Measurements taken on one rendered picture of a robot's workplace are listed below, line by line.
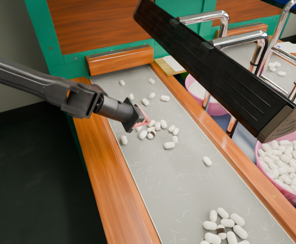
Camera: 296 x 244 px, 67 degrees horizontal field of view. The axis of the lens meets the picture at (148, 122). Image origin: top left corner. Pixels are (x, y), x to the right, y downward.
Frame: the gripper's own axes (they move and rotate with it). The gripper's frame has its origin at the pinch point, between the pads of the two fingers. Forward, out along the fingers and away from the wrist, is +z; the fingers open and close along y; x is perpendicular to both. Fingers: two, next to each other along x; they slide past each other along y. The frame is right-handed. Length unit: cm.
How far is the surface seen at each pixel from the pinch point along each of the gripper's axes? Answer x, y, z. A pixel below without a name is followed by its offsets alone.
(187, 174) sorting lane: 2.8, -18.3, 9.2
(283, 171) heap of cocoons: -15.4, -29.2, 29.8
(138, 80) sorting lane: -0.8, 35.0, 12.7
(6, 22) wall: 33, 125, -33
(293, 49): -59, 25, 76
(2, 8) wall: 25, 125, -37
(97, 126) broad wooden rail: 13.9, 10.1, -7.9
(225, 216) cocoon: 0.4, -33.8, 9.6
